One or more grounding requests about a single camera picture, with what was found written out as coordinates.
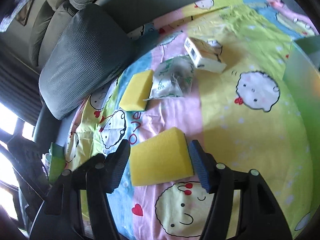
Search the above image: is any yellow sponge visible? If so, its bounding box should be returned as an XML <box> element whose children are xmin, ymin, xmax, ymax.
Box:
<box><xmin>129</xmin><ymin>127</ymin><xmax>194</xmax><ymax>186</ymax></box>

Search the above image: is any yellow sponge one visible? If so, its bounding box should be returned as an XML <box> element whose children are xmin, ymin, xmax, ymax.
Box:
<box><xmin>119</xmin><ymin>69</ymin><xmax>153</xmax><ymax>112</ymax></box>

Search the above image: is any small clear tea bag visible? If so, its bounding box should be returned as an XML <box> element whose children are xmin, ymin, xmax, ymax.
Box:
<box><xmin>145</xmin><ymin>55</ymin><xmax>195</xmax><ymax>101</ymax></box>

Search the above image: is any white tissue pack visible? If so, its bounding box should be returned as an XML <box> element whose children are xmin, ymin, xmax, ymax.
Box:
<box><xmin>184</xmin><ymin>37</ymin><xmax>227</xmax><ymax>74</ymax></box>

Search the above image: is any green tissue box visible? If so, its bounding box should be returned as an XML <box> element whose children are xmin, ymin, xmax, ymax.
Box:
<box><xmin>42</xmin><ymin>142</ymin><xmax>66</xmax><ymax>184</ymax></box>

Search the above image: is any dark grey curtain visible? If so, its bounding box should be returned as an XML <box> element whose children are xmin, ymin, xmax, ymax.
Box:
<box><xmin>1</xmin><ymin>51</ymin><xmax>42</xmax><ymax>126</ymax></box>

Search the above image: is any green cardboard box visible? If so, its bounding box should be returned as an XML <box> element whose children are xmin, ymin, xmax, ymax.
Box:
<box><xmin>283</xmin><ymin>36</ymin><xmax>319</xmax><ymax>210</ymax></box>

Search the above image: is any cartoon print bed sheet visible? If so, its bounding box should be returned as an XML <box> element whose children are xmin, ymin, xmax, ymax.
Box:
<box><xmin>65</xmin><ymin>7</ymin><xmax>316</xmax><ymax>239</ymax></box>

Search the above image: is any grey pillow left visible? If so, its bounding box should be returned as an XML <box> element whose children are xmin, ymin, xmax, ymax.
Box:
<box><xmin>39</xmin><ymin>4</ymin><xmax>135</xmax><ymax>120</ymax></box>

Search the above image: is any framed landscape painting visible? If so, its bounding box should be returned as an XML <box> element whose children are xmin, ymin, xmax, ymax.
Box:
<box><xmin>15</xmin><ymin>0</ymin><xmax>34</xmax><ymax>26</ymax></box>

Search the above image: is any grey sofa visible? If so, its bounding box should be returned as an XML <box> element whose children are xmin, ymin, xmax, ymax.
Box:
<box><xmin>27</xmin><ymin>0</ymin><xmax>320</xmax><ymax>145</ymax></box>

